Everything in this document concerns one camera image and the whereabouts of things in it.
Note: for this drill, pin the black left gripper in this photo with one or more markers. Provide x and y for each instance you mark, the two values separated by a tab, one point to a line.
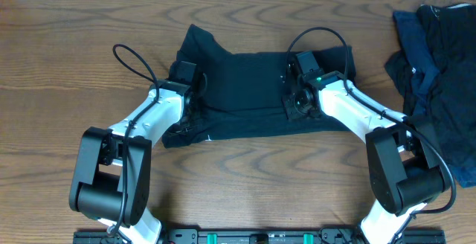
184	123

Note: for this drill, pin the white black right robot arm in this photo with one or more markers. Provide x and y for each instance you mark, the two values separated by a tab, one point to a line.
408	175

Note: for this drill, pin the navy blue garment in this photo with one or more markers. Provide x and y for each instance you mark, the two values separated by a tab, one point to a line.
413	68

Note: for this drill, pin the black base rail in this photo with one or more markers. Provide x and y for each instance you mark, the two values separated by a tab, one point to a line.
325	236

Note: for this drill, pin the black garment pile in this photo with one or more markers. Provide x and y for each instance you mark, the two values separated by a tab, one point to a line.
450	35

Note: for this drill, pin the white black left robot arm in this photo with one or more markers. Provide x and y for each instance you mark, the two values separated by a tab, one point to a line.
112	174

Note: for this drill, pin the black nike t-shirt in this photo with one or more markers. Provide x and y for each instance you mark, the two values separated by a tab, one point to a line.
242	94

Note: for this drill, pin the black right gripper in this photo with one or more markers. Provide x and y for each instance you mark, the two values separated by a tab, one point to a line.
294	111

